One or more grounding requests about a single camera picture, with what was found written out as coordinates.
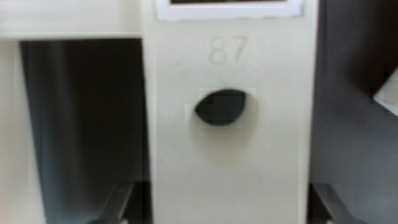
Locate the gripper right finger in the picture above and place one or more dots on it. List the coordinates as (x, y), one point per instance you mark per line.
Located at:
(326, 211)

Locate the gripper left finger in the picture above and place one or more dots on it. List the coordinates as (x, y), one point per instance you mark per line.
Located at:
(124, 206)

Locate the white chair back frame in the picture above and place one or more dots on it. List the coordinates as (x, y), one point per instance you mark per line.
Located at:
(229, 57)

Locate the white corner fence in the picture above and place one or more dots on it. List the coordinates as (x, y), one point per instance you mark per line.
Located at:
(385, 96)

